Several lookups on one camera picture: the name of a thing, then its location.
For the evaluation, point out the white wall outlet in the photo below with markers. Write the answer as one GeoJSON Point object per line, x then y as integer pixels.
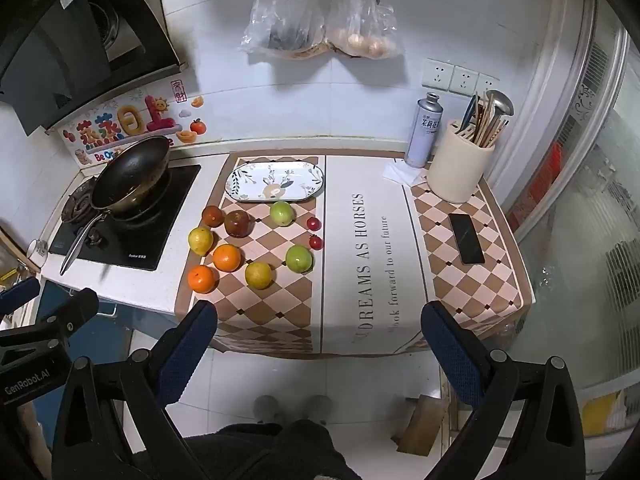
{"type": "Point", "coordinates": [487, 85]}
{"type": "Point", "coordinates": [437, 74]}
{"type": "Point", "coordinates": [465, 80]}

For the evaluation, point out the patterned white ceramic bowl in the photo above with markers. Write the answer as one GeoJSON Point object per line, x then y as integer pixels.
{"type": "Point", "coordinates": [275, 182]}

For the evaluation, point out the red cherry tomato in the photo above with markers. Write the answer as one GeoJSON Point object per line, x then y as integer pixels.
{"type": "Point", "coordinates": [313, 223]}
{"type": "Point", "coordinates": [316, 242]}

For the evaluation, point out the clear plastic bag brown contents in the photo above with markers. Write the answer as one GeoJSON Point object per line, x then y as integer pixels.
{"type": "Point", "coordinates": [362, 30]}

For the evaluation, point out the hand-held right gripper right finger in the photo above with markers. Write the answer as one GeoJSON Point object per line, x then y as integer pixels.
{"type": "Point", "coordinates": [450, 355]}

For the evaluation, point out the silver spray can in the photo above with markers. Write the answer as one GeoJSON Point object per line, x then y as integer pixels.
{"type": "Point", "coordinates": [422, 135]}

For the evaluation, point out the metal ladle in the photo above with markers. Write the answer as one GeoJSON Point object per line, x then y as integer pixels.
{"type": "Point", "coordinates": [500, 102]}

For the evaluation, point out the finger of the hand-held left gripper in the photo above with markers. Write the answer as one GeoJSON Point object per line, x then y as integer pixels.
{"type": "Point", "coordinates": [20, 295]}
{"type": "Point", "coordinates": [70, 312]}

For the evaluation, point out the blue cabinet door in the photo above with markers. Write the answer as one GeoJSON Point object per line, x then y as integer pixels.
{"type": "Point", "coordinates": [120, 332]}

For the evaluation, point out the black smartphone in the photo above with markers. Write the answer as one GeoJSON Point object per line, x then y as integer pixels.
{"type": "Point", "coordinates": [466, 238]}

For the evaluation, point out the small wooden stool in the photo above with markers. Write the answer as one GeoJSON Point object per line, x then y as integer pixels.
{"type": "Point", "coordinates": [422, 427]}

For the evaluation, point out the bundle of wooden chopsticks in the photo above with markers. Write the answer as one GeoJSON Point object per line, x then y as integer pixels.
{"type": "Point", "coordinates": [487, 125]}

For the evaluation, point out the glass sliding door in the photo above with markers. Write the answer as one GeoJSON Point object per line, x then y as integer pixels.
{"type": "Point", "coordinates": [575, 210]}

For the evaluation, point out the colourful letter wall sticker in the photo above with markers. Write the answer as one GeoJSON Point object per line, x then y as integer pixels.
{"type": "Point", "coordinates": [120, 127]}

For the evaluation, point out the dark brown-red apple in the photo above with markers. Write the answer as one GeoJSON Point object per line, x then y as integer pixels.
{"type": "Point", "coordinates": [236, 223]}

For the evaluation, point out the small dark orange-red fruit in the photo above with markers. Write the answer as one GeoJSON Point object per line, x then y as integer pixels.
{"type": "Point", "coordinates": [212, 216]}

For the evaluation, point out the black glass gas stove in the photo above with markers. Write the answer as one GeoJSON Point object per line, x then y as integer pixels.
{"type": "Point", "coordinates": [165, 230]}

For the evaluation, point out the persimmon wall sticker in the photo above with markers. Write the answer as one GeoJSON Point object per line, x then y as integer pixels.
{"type": "Point", "coordinates": [198, 126]}

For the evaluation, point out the red stamp wall sticker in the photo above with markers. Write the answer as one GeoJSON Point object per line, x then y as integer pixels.
{"type": "Point", "coordinates": [177, 91]}

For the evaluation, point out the yellow-green lemon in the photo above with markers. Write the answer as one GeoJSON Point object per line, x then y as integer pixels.
{"type": "Point", "coordinates": [200, 241]}

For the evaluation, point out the black range hood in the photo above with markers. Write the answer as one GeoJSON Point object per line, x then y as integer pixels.
{"type": "Point", "coordinates": [60, 50]}

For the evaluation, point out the green apple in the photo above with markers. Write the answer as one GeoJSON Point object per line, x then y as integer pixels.
{"type": "Point", "coordinates": [299, 259]}
{"type": "Point", "coordinates": [281, 213]}

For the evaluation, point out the clear plastic bag dark contents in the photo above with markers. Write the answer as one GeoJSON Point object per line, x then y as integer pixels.
{"type": "Point", "coordinates": [285, 25]}

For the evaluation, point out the white paper tissue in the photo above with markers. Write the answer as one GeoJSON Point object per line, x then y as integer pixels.
{"type": "Point", "coordinates": [402, 174]}

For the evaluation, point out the yellow lemon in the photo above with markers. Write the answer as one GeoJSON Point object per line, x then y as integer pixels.
{"type": "Point", "coordinates": [258, 275]}

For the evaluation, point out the gold ingot wall sticker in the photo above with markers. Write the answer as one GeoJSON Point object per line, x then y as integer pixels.
{"type": "Point", "coordinates": [187, 136]}

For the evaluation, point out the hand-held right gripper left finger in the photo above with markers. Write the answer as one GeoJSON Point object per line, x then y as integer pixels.
{"type": "Point", "coordinates": [187, 345]}

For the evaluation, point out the orange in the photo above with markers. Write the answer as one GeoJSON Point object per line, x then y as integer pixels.
{"type": "Point", "coordinates": [203, 280]}
{"type": "Point", "coordinates": [227, 258]}

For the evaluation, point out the checkered brown table mat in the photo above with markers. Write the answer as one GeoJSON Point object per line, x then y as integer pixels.
{"type": "Point", "coordinates": [360, 270]}

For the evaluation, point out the black frying pan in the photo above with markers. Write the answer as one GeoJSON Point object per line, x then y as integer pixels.
{"type": "Point", "coordinates": [130, 172]}

